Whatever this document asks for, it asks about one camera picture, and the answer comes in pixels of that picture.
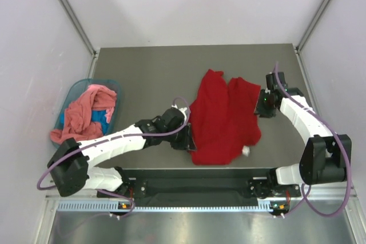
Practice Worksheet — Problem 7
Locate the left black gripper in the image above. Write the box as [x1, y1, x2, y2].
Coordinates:
[164, 121, 196, 150]

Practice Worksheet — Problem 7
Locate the red t shirt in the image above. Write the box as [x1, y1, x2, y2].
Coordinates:
[189, 69, 261, 165]

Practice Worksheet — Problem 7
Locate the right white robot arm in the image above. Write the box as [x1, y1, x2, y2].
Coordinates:
[254, 72, 352, 196]

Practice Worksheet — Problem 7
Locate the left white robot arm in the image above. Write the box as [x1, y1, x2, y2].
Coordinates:
[47, 105, 196, 197]

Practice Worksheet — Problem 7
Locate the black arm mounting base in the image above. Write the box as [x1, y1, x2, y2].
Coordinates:
[115, 168, 300, 206]

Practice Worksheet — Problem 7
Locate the pink t shirt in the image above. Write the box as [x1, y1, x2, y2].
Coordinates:
[50, 84, 117, 145]

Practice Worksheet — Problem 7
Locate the teal mesh laundry basket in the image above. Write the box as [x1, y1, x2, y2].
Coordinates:
[50, 78, 122, 148]

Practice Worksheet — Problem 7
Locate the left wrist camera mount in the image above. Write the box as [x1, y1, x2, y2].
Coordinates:
[172, 105, 190, 115]

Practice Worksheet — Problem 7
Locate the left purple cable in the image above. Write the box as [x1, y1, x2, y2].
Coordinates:
[36, 97, 192, 190]

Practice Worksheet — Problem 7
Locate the slotted cable duct rail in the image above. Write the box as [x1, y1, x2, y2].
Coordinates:
[57, 200, 289, 213]

